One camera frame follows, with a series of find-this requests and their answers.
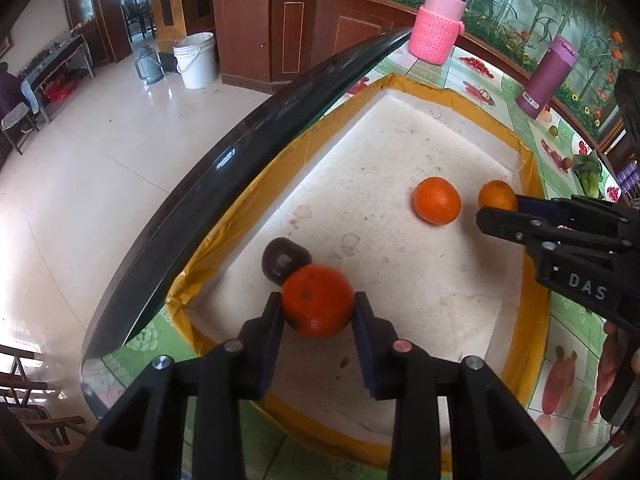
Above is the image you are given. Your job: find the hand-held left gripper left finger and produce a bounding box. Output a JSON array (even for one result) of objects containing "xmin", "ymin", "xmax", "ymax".
[{"xmin": 60, "ymin": 291, "xmax": 287, "ymax": 480}]

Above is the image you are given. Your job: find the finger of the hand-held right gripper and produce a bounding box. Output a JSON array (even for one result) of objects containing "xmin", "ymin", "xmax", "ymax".
[
  {"xmin": 515, "ymin": 194, "xmax": 631, "ymax": 228},
  {"xmin": 476, "ymin": 207, "xmax": 631, "ymax": 261}
]

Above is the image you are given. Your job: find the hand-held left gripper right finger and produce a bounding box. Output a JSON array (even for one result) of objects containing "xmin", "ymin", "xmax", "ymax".
[{"xmin": 350, "ymin": 291, "xmax": 571, "ymax": 480}]

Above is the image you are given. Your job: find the small orange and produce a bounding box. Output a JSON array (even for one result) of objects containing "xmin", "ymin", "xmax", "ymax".
[{"xmin": 478, "ymin": 180, "xmax": 518, "ymax": 212}]

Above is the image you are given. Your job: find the large orange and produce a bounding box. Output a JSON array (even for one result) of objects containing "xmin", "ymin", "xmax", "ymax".
[{"xmin": 281, "ymin": 264, "xmax": 356, "ymax": 339}]

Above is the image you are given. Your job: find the white foam box yellow tape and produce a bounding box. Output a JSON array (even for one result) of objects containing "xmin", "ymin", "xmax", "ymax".
[{"xmin": 165, "ymin": 74, "xmax": 553, "ymax": 476}]

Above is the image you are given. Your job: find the person's right hand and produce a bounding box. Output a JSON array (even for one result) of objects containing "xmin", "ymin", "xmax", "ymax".
[{"xmin": 599, "ymin": 321, "xmax": 626, "ymax": 411}]

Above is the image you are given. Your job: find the bok choy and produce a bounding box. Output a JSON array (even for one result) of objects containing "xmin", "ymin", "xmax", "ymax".
[{"xmin": 570, "ymin": 152, "xmax": 606, "ymax": 200}]

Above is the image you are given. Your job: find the green fruit print tablecloth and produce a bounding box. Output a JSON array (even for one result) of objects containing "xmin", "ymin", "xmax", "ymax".
[{"xmin": 82, "ymin": 35, "xmax": 640, "ymax": 480}]

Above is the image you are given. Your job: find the medium orange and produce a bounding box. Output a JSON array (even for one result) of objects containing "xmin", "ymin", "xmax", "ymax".
[{"xmin": 412, "ymin": 176, "xmax": 462, "ymax": 226}]

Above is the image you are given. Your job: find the dark purple round fruit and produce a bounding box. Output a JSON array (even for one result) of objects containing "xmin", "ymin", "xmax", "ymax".
[{"xmin": 261, "ymin": 237, "xmax": 312, "ymax": 286}]

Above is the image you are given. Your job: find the purple thermos bottle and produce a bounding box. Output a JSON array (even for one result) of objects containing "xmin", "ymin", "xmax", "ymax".
[{"xmin": 516, "ymin": 35, "xmax": 580, "ymax": 121}]

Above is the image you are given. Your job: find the dark blurred object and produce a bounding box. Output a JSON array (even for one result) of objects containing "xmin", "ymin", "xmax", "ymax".
[{"xmin": 614, "ymin": 69, "xmax": 640, "ymax": 128}]

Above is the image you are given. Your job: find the bamboo flower print panel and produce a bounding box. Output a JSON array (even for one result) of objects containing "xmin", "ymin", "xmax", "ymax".
[{"xmin": 325, "ymin": 0, "xmax": 632, "ymax": 137}]

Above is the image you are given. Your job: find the pink crochet covered jar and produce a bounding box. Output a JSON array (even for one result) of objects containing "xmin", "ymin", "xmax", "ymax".
[{"xmin": 407, "ymin": 0, "xmax": 470, "ymax": 66}]

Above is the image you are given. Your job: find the wooden armchair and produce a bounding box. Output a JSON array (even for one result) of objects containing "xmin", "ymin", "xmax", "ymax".
[{"xmin": 0, "ymin": 342, "xmax": 88, "ymax": 461}]

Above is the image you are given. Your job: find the white plastic bucket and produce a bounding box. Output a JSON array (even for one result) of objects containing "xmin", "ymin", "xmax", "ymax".
[{"xmin": 172, "ymin": 32, "xmax": 219, "ymax": 90}]

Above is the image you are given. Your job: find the grey metal kettle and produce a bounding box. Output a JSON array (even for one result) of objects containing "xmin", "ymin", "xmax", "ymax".
[{"xmin": 135, "ymin": 45, "xmax": 165, "ymax": 86}]

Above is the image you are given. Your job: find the brown wooden cabinet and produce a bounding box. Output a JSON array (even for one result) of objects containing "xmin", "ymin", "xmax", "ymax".
[{"xmin": 155, "ymin": 0, "xmax": 416, "ymax": 96}]

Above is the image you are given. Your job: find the red bag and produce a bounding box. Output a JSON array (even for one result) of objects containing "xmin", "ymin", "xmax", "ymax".
[{"xmin": 42, "ymin": 77, "xmax": 76, "ymax": 103}]

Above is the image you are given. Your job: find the dark wooden dining chair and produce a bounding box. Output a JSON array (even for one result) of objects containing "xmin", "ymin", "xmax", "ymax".
[{"xmin": 120, "ymin": 0, "xmax": 156, "ymax": 41}]

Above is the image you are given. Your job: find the cloth covered side table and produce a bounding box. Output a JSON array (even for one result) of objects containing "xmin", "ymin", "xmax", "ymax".
[{"xmin": 20, "ymin": 35, "xmax": 96, "ymax": 126}]

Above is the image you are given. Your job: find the dark wooden partition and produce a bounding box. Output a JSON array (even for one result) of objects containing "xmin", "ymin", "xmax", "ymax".
[{"xmin": 60, "ymin": 0, "xmax": 133, "ymax": 68}]

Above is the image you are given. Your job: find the metal frame chair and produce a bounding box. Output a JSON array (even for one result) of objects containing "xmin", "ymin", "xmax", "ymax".
[{"xmin": 0, "ymin": 102, "xmax": 41, "ymax": 156}]

